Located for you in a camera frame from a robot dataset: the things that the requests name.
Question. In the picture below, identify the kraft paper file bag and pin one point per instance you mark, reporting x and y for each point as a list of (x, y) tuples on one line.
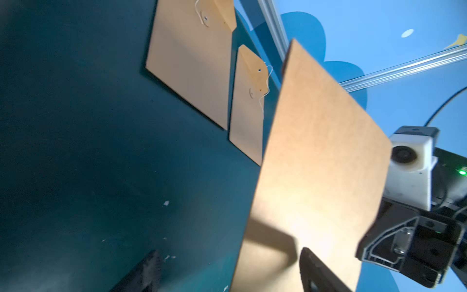
[(190, 51), (320, 185), (251, 85)]

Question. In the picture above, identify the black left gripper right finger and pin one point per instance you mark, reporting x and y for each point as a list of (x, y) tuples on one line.
[(316, 276)]

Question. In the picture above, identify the right side table rail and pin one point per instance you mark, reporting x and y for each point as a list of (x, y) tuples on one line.
[(275, 25)]

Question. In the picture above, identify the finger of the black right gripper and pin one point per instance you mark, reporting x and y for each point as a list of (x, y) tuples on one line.
[(388, 241)]

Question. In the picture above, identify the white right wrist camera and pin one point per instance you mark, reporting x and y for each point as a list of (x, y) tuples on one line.
[(409, 179)]

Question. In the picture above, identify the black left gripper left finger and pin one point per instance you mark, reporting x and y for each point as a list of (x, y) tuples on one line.
[(144, 277)]

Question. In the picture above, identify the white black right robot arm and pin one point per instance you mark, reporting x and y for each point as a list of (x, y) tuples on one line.
[(449, 198)]

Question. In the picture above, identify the right diagonal aluminium bar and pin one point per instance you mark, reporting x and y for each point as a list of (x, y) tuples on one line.
[(443, 58)]

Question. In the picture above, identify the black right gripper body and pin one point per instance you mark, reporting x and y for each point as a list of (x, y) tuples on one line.
[(433, 251)]

